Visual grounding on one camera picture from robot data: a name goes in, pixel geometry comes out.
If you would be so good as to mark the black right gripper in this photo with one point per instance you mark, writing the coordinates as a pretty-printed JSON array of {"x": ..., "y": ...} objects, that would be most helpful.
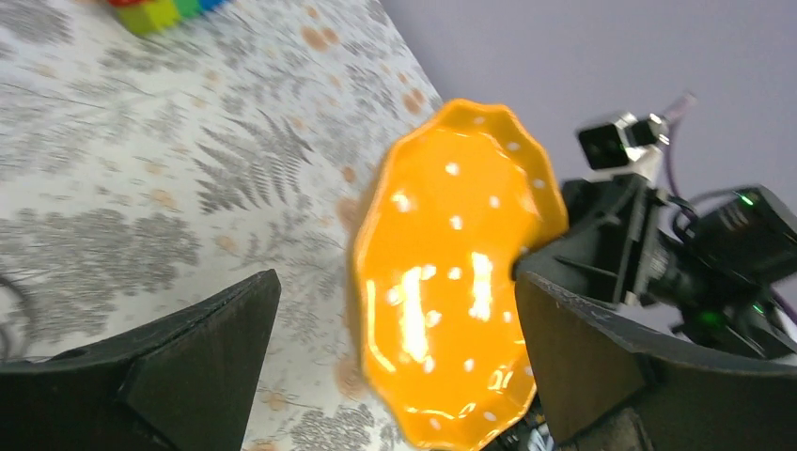
[{"x": 613, "y": 252}]

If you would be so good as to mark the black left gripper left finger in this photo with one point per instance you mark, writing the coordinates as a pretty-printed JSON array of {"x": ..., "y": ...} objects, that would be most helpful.
[{"x": 182, "y": 382}]

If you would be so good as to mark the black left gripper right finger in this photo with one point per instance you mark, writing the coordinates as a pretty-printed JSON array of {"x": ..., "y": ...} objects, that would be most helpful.
[{"x": 610, "y": 383}]

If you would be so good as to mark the yellow dotted scalloped plate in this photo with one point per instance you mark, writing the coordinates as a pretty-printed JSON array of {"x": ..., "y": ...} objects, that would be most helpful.
[{"x": 454, "y": 205}]

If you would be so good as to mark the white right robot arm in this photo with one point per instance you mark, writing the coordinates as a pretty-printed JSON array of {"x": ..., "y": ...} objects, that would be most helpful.
[{"x": 731, "y": 258}]

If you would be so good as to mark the colourful toy brick car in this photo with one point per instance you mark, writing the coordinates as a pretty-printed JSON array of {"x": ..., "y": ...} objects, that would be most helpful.
[{"x": 143, "y": 17}]

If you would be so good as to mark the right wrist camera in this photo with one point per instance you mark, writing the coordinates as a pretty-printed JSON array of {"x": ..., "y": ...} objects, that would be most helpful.
[{"x": 625, "y": 144}]

